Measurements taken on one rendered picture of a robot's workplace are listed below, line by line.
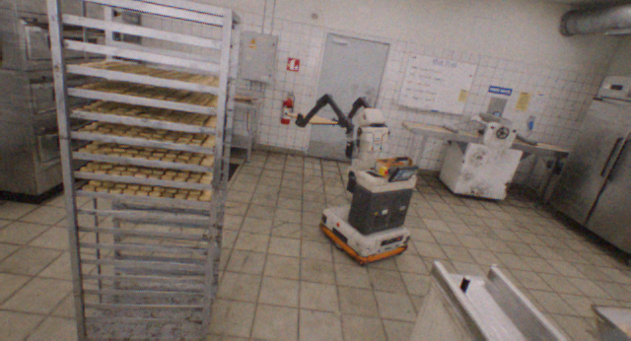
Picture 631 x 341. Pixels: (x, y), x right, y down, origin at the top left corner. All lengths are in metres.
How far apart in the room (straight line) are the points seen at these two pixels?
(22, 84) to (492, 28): 5.84
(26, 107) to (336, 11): 4.01
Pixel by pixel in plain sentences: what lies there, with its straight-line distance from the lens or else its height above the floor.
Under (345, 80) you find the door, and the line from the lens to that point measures 5.56.
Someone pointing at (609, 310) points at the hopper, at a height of 1.31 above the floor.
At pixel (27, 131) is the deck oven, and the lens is 3.64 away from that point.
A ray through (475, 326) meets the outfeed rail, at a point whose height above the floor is 0.88.
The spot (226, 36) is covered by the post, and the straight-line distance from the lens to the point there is 1.43.
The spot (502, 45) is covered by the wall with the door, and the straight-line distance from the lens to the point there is 6.27.
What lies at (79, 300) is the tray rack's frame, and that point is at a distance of 2.09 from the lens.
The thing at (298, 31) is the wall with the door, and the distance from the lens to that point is 5.48.
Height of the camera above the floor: 1.72
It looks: 19 degrees down
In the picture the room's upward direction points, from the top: 10 degrees clockwise
